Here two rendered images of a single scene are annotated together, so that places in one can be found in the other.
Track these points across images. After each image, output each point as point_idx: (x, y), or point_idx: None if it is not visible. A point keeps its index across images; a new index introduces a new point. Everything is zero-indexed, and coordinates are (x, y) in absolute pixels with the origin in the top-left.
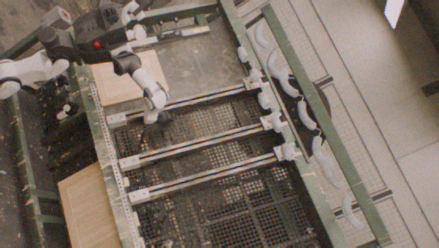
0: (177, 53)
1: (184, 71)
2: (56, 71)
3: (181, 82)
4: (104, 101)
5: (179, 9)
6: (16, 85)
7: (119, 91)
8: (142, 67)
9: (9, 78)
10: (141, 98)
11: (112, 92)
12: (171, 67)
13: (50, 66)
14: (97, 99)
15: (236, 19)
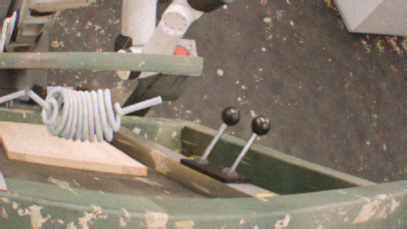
0: (143, 192)
1: (67, 183)
2: (23, 4)
3: (30, 172)
4: (1, 122)
5: (343, 177)
6: (13, 19)
7: (18, 131)
8: (78, 151)
9: (19, 8)
10: (0, 142)
11: (18, 128)
12: (81, 176)
13: (37, 19)
14: (3, 108)
15: (359, 194)
